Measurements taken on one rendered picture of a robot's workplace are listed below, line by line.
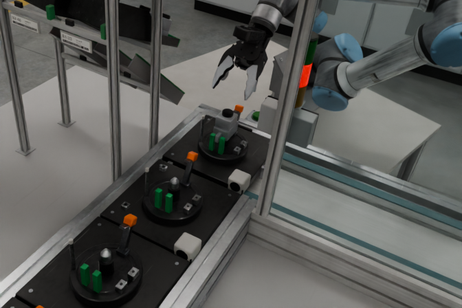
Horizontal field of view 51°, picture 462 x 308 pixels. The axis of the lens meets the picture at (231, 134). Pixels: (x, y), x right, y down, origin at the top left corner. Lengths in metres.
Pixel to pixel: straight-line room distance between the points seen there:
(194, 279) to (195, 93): 0.89
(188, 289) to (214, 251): 0.11
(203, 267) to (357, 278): 0.37
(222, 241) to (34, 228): 0.47
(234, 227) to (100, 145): 0.56
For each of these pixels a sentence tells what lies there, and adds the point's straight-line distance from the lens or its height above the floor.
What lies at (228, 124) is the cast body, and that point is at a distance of 1.25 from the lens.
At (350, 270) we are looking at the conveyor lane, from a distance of 1.19.
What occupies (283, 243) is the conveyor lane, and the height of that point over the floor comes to 0.90.
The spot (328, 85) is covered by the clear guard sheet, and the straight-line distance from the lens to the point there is 0.95.
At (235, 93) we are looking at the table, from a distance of 1.81.
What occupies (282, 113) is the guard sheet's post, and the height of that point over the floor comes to 1.25.
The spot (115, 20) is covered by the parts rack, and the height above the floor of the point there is 1.36.
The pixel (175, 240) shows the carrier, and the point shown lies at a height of 0.97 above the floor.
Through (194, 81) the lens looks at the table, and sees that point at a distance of 1.85.
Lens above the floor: 1.79
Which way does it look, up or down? 36 degrees down
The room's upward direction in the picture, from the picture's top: 8 degrees clockwise
